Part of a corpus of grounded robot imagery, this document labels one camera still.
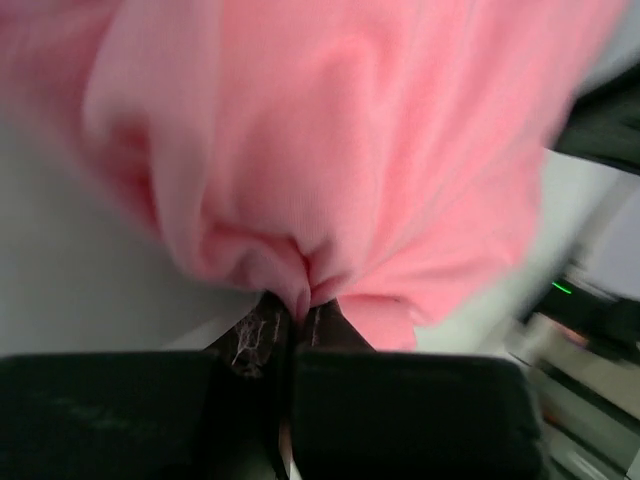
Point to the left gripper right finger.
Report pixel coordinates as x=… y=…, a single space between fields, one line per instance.
x=357 y=413

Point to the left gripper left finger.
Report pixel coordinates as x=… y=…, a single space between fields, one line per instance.
x=205 y=414

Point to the pink t shirt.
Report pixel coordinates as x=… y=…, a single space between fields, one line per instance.
x=384 y=154

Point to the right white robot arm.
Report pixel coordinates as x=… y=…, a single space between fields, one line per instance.
x=580 y=339

